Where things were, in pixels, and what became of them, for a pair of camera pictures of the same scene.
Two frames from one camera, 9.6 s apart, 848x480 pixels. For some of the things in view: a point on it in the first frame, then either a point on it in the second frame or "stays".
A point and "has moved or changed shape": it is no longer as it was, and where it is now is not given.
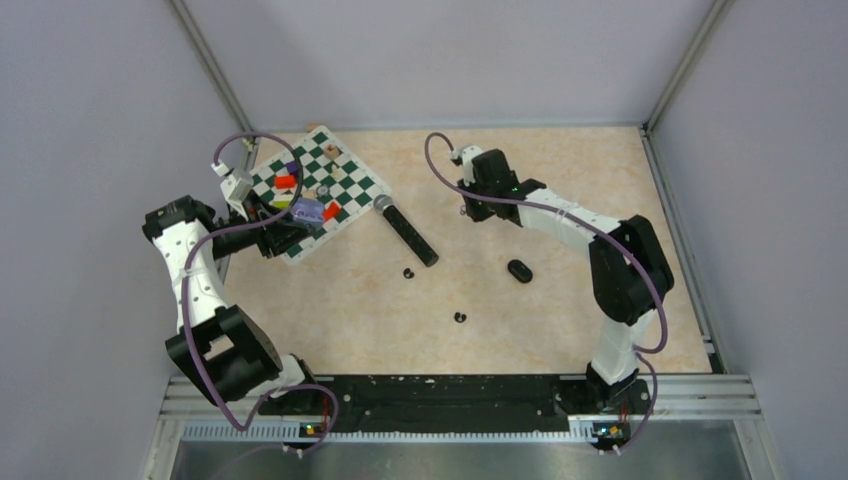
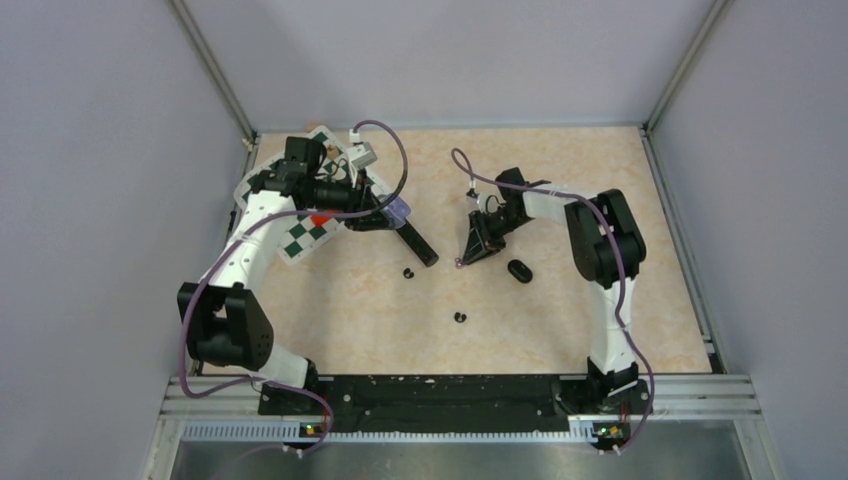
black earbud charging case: x=519 y=271 stays
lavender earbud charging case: x=308 y=210 has moved or changed shape
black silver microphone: x=384 y=204 stays
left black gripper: x=280 y=236 -> x=362 y=200
